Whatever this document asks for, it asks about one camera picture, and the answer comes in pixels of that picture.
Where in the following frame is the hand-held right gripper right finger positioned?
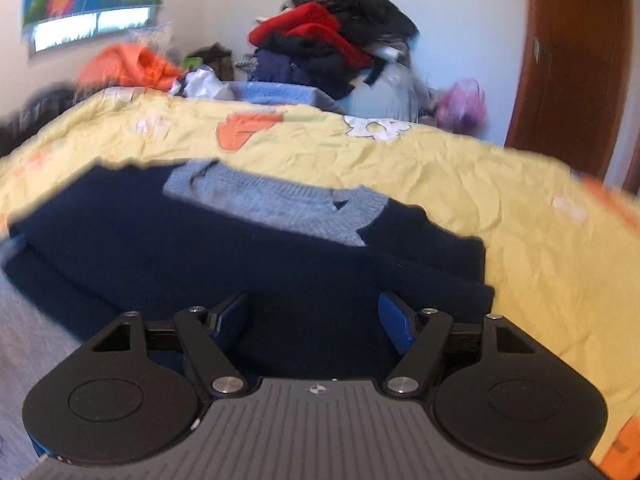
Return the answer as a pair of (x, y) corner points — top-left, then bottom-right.
(377, 290), (547, 401)

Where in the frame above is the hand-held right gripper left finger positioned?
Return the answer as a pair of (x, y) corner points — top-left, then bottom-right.
(82, 291), (251, 401)

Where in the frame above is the navy sweater with grey collar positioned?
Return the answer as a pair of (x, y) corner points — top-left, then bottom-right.
(2, 157), (496, 391)

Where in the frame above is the grey knit garment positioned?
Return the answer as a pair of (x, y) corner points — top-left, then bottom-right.
(0, 240), (83, 480)

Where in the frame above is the yellow printed blanket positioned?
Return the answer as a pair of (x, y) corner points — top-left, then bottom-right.
(0, 87), (640, 467)

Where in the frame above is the light blue folded cloth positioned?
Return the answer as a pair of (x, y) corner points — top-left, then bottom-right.
(229, 82), (332, 109)

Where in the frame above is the purple plastic bag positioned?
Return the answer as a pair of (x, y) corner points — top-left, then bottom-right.
(434, 78), (489, 134)

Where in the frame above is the pale grey bundle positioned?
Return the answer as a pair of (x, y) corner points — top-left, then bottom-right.
(345, 66), (427, 124)

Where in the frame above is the white crumpled cloth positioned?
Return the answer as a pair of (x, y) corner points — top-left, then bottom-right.
(169, 66), (237, 101)

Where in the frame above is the dark navy garment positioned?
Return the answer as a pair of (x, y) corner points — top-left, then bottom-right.
(254, 35), (357, 102)

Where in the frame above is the orange garment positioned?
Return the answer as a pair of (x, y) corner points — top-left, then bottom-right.
(77, 42), (187, 92)

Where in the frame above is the dark cloth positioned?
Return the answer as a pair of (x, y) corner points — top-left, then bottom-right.
(0, 87), (81, 157)

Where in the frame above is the red garment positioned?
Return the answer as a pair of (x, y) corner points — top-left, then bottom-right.
(248, 2), (374, 69)

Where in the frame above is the wooden door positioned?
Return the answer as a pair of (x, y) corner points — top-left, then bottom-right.
(504, 0), (640, 182)

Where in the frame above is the black garment pile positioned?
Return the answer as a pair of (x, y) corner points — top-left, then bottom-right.
(284, 0), (421, 42)

